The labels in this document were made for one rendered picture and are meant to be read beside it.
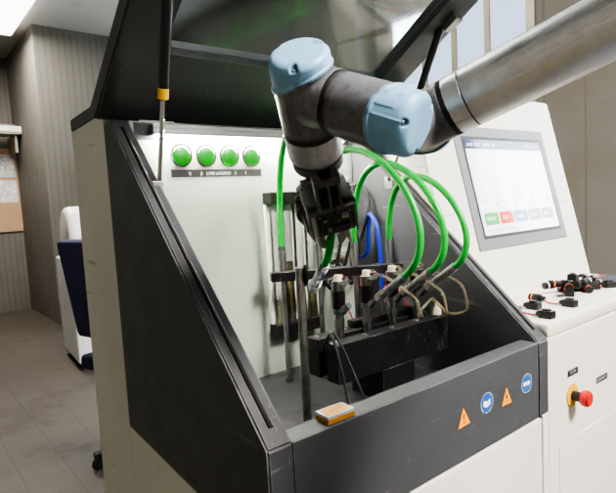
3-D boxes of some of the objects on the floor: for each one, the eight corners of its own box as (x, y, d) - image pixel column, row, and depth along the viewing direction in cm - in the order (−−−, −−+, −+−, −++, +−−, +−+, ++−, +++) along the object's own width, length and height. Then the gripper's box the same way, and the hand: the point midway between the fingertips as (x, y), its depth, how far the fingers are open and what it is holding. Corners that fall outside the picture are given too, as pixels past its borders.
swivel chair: (192, 414, 310) (177, 229, 299) (239, 453, 258) (223, 232, 248) (75, 449, 272) (55, 239, 262) (104, 502, 221) (79, 244, 210)
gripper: (287, 188, 66) (313, 283, 82) (364, 166, 66) (374, 264, 82) (275, 149, 71) (301, 245, 88) (345, 128, 72) (358, 228, 88)
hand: (330, 237), depth 86 cm, fingers closed
